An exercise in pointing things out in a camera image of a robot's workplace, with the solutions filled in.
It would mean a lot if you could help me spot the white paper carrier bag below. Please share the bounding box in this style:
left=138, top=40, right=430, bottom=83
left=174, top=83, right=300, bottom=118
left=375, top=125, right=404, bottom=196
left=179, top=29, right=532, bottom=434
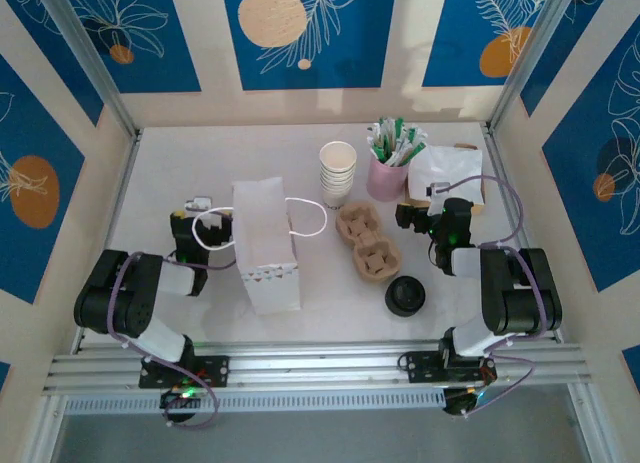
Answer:
left=191, top=176, right=329, bottom=317

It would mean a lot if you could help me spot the wooden napkin tray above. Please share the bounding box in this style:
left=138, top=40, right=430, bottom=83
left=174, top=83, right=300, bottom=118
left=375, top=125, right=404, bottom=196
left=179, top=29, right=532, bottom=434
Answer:
left=404, top=142, right=486, bottom=217

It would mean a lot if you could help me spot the pink cylindrical holder cup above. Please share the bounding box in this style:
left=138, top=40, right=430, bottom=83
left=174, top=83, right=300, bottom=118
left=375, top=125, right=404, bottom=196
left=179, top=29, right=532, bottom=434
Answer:
left=367, top=150, right=412, bottom=203

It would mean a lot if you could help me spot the white paper napkin stack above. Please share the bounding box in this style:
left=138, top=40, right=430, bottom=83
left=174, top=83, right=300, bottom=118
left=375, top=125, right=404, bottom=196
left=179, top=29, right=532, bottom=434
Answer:
left=407, top=145, right=484, bottom=207

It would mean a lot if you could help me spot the brown cardboard cup carrier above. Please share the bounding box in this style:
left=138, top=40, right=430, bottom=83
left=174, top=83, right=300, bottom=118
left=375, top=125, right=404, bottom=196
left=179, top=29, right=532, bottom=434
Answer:
left=334, top=201, right=404, bottom=285

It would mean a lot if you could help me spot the stack of black cup lids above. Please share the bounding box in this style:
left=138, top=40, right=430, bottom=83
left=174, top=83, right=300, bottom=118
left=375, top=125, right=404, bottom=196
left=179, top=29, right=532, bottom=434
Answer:
left=383, top=275, right=427, bottom=318

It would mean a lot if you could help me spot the stack of white paper cups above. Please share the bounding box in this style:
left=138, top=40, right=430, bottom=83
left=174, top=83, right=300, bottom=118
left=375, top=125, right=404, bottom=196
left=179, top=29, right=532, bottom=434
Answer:
left=318, top=140, right=358, bottom=209

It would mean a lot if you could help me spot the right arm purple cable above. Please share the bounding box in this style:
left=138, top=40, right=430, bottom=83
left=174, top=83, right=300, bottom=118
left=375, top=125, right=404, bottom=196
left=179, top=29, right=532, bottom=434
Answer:
left=447, top=175, right=549, bottom=419

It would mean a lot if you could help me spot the aluminium table side rail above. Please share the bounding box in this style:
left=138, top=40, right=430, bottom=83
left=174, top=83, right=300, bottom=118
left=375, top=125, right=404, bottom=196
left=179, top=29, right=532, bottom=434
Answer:
left=69, top=130, right=146, bottom=354
left=479, top=122, right=564, bottom=344

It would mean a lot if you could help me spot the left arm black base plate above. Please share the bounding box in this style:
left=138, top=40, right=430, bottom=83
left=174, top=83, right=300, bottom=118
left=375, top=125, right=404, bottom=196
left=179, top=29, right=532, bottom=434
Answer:
left=138, top=355, right=231, bottom=390

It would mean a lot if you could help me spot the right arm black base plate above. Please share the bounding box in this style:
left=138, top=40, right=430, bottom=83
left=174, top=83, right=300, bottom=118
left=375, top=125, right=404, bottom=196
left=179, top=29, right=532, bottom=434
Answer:
left=399, top=350, right=499, bottom=385

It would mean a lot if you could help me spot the aluminium frame crossbar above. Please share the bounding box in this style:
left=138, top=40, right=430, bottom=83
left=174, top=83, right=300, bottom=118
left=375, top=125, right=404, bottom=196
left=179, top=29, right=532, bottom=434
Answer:
left=42, top=338, right=591, bottom=397

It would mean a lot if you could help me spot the grey slotted cable duct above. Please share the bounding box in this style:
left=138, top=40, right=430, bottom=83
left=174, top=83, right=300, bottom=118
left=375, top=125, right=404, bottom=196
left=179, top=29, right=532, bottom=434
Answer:
left=63, top=387, right=447, bottom=415

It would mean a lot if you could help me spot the aluminium frame post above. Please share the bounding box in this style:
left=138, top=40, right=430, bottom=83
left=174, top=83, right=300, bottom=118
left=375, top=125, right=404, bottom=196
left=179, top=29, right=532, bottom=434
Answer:
left=37, top=0, right=144, bottom=140
left=487, top=0, right=584, bottom=134

